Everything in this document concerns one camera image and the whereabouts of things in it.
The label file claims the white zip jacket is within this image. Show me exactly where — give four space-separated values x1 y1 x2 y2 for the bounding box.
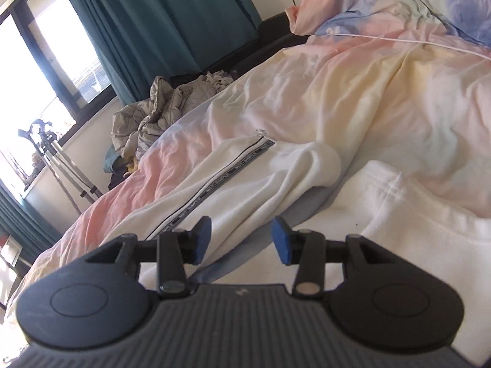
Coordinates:
144 128 343 273

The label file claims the grey puffy jacket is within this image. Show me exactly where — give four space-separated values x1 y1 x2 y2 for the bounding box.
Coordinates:
110 71 235 159

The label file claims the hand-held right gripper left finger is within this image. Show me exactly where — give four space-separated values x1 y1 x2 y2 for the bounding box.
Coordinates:
86 216 212 298

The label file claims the dark clothes pile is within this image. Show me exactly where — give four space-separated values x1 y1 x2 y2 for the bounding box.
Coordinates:
103 149 143 190

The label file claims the white cable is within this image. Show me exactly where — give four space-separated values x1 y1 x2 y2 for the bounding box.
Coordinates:
333 32 491 61

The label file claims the wide teal curtain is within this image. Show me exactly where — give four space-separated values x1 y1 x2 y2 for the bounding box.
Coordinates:
52 0 265 107

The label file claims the metal clothes drying rack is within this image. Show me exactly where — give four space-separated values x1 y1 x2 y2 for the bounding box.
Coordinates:
17 119 105 216

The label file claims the white sweater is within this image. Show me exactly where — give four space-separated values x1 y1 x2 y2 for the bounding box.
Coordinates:
330 160 491 300

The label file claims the black headboard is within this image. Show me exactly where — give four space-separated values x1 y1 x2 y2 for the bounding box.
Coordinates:
229 11 309 78

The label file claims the narrow teal curtain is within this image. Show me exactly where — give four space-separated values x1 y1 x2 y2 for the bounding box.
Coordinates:
0 182 52 271

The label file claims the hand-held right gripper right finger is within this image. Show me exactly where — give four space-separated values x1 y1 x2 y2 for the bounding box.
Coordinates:
271 216 400 297

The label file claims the black framed window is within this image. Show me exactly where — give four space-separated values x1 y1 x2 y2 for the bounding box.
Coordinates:
0 0 118 196

